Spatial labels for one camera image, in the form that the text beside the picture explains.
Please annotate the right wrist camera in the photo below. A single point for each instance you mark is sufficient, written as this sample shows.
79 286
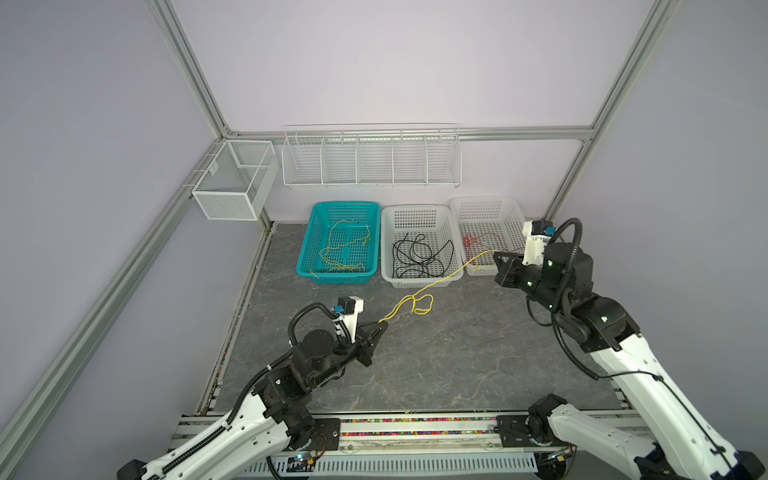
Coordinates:
537 235

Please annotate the right white plastic basket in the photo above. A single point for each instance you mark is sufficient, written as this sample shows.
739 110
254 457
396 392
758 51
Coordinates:
487 223

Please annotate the white wire wall shelf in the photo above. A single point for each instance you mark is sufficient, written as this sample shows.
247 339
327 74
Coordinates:
370 155

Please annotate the white slotted cable duct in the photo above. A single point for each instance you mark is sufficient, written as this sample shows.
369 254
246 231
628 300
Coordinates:
412 465

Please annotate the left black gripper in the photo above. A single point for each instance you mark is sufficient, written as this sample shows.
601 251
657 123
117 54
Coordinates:
366 339

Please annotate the aluminium cage frame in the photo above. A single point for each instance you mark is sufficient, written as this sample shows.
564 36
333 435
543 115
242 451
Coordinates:
35 413

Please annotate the white mesh wall box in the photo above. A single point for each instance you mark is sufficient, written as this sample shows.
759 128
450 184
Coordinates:
237 180

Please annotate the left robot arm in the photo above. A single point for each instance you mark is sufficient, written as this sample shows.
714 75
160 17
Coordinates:
269 415

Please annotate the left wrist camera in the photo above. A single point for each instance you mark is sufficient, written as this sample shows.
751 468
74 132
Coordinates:
347 310

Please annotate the front aluminium rail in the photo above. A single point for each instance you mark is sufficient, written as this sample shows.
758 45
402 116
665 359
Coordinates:
462 432

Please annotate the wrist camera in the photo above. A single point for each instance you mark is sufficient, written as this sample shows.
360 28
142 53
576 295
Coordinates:
537 235
347 310

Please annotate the white plastic basket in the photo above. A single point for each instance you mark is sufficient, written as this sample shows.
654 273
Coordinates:
487 223
420 244

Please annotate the teal plastic basket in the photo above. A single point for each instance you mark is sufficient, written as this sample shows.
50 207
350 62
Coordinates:
341 245

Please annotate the middle white plastic basket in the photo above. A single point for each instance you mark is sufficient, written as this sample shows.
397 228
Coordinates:
420 244

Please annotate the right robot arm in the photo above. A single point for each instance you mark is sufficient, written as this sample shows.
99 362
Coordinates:
684 445

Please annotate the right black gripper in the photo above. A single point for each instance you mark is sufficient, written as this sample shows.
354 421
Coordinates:
510 271

